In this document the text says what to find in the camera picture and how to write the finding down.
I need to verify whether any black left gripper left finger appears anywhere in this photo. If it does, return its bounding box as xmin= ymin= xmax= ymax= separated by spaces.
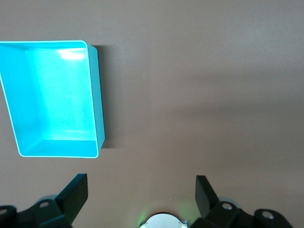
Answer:
xmin=0 ymin=173 xmax=89 ymax=228

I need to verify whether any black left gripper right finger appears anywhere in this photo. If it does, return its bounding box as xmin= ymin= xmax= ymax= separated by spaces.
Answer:
xmin=190 ymin=175 xmax=293 ymax=228

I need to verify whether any teal plastic storage bin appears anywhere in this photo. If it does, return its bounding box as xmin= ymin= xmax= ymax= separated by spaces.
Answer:
xmin=0 ymin=39 xmax=106 ymax=159

